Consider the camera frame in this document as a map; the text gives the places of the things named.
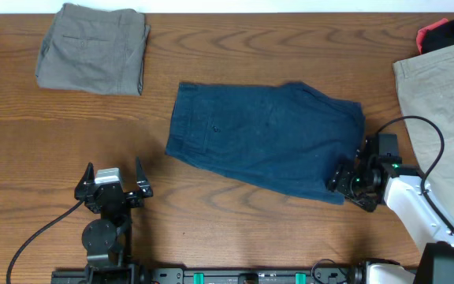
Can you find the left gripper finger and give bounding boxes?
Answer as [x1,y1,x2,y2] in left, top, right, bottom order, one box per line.
[136,157,149,192]
[75,163,95,192]

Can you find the navy blue shorts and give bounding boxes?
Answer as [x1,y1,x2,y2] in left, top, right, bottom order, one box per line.
[166,82,366,204]

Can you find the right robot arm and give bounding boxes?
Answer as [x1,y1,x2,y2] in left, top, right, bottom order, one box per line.
[327,163,454,283]

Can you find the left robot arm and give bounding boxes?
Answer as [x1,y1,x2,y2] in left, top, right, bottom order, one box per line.
[74,159,153,283]

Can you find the folded grey shorts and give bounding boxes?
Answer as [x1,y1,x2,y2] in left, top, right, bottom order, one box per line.
[35,3,151,95]

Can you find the khaki beige shorts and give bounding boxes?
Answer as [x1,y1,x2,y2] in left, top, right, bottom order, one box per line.
[393,45,454,218]

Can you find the black garment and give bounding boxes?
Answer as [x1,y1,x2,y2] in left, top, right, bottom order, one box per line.
[421,18,454,54]

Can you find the red garment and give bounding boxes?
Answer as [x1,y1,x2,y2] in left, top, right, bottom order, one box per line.
[415,17,454,54]

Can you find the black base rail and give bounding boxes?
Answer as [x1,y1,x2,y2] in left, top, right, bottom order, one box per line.
[50,267,366,284]

